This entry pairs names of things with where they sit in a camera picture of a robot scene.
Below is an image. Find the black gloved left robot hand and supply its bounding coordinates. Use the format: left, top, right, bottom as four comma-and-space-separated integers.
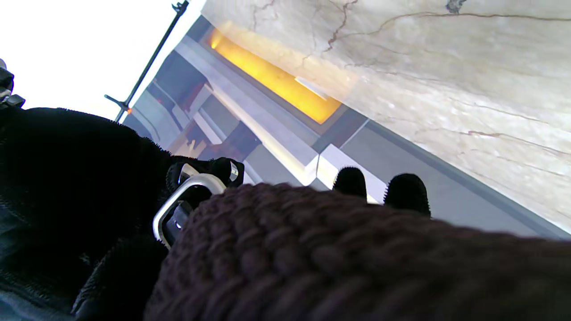
71, 166, 432, 321

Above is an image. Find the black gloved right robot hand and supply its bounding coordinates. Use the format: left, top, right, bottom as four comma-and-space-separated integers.
0, 107, 245, 313

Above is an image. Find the dark brown woven belt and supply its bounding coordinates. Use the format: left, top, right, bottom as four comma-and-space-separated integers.
144, 173, 571, 321

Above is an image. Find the thin black tripod stand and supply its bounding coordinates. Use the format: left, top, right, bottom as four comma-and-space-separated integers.
104, 0, 191, 123

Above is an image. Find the black angled slab stand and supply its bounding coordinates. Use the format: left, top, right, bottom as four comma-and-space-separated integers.
210, 123, 263, 162

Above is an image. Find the light wooden counter shelf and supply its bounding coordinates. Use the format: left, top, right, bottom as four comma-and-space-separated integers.
318, 144, 389, 205

